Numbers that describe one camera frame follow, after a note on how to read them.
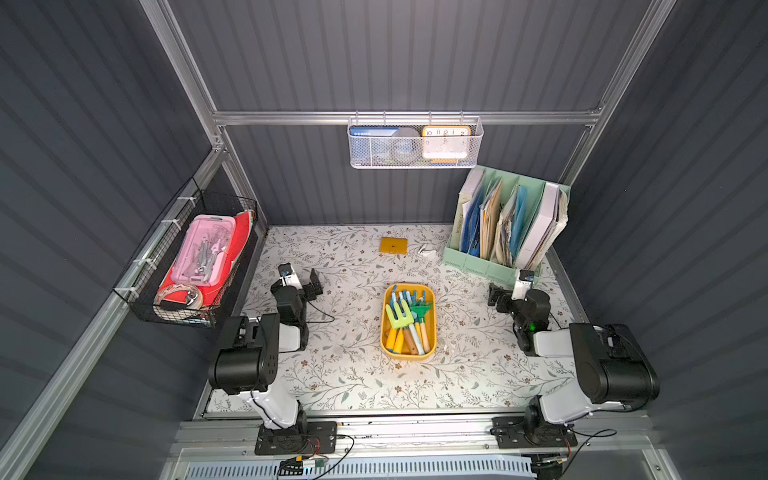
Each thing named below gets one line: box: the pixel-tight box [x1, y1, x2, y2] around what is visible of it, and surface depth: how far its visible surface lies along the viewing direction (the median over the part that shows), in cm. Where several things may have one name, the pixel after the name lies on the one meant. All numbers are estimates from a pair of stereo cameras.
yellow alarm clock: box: [422, 125, 472, 160], surface depth 90 cm
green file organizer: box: [442, 165, 571, 283], surface depth 98 cm
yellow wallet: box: [379, 237, 409, 255], surface depth 115 cm
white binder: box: [515, 182, 560, 269], surface depth 94 cm
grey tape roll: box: [391, 127, 422, 163], surface depth 90 cm
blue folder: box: [510, 186, 528, 260], surface depth 97 cm
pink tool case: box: [171, 214, 236, 287], surface depth 74 cm
